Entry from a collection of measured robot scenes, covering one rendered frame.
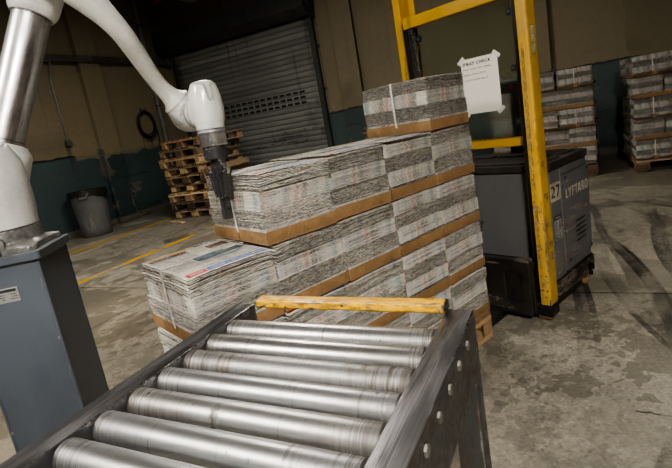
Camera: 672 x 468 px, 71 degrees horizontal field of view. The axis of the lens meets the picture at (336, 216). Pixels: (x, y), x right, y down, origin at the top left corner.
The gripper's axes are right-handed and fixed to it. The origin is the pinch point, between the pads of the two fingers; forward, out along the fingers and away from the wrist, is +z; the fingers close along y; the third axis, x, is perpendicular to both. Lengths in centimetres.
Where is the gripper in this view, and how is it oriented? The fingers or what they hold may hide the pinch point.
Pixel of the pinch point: (226, 208)
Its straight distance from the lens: 162.1
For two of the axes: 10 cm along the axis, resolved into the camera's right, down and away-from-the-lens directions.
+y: -6.6, -0.4, 7.5
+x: -7.3, 2.3, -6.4
